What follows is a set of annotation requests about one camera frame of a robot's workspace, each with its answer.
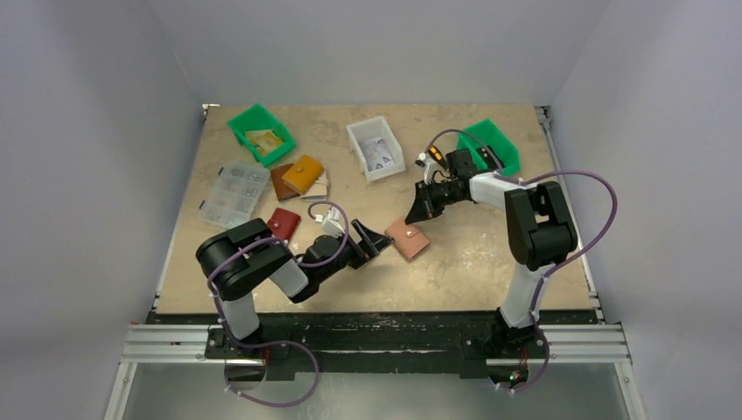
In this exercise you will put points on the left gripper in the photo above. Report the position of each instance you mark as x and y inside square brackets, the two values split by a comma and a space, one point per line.
[372, 244]

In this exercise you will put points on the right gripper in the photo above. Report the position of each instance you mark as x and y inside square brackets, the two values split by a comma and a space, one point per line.
[432, 197]

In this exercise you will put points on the pink card holder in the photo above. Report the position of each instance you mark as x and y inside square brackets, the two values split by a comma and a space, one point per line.
[409, 240]

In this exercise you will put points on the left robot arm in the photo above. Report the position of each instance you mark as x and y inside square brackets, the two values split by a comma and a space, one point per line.
[236, 261]

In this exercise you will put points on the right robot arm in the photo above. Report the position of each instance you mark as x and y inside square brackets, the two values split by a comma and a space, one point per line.
[540, 231]

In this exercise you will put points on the cards in white bin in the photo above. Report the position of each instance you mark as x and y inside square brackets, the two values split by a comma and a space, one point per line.
[376, 154]

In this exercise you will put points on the beige card holder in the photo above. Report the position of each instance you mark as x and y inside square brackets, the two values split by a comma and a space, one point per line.
[319, 190]

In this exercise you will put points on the red card holder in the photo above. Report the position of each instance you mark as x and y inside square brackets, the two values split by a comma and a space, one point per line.
[283, 223]

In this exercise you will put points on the yellow card holder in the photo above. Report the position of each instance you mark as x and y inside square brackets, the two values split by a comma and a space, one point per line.
[303, 174]

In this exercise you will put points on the brown card holder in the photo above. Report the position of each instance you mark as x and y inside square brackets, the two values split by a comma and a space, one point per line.
[282, 191]

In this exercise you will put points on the cards in green bin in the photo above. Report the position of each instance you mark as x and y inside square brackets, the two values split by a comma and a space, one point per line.
[264, 141]

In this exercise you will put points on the yellow black screwdriver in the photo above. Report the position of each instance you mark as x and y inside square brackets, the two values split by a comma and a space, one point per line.
[437, 156]

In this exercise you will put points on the white bin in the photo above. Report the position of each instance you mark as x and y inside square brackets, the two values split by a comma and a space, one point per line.
[371, 128]

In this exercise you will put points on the black item in bin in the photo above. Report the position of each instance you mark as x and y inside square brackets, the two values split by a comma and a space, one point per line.
[489, 159]

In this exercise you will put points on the right green bin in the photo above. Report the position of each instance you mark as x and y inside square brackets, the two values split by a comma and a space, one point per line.
[490, 135]

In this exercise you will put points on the green bin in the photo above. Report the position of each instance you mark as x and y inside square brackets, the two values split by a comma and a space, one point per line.
[490, 135]
[258, 117]

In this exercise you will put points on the clear compartment organizer box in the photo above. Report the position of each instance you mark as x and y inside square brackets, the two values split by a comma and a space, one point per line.
[234, 195]

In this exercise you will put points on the left green bin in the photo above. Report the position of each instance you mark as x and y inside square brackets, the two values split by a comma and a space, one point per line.
[258, 117]

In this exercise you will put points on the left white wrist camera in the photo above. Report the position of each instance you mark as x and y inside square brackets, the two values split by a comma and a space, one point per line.
[331, 222]

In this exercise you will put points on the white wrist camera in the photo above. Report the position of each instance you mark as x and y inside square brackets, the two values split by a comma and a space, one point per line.
[331, 222]
[429, 166]

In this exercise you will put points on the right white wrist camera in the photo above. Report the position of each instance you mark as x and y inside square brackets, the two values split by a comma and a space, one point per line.
[429, 166]

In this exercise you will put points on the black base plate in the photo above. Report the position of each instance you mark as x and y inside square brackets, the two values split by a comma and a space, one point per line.
[470, 344]

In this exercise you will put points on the aluminium frame rail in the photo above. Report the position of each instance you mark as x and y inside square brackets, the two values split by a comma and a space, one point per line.
[187, 344]

